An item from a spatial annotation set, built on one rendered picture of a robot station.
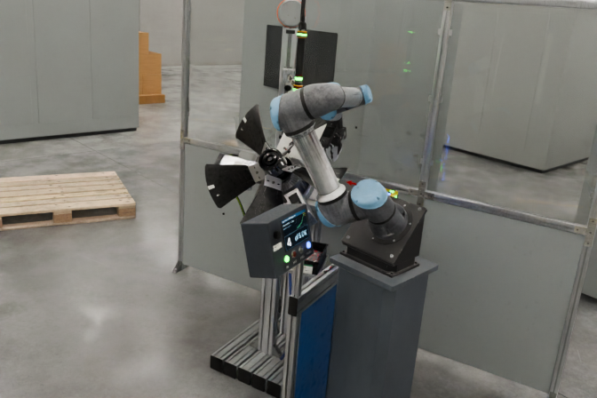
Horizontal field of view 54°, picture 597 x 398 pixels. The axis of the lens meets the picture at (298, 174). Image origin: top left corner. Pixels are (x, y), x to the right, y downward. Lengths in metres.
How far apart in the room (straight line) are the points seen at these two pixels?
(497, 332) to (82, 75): 6.28
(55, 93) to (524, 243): 6.30
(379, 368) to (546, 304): 1.25
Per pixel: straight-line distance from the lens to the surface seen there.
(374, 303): 2.24
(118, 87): 8.45
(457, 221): 3.28
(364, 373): 2.40
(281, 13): 3.35
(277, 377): 3.20
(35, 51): 7.98
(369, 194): 2.08
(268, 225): 1.89
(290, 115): 1.99
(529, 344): 3.45
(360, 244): 2.27
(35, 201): 5.49
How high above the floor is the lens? 1.94
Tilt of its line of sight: 16 degrees down
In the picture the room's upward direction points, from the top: 4 degrees clockwise
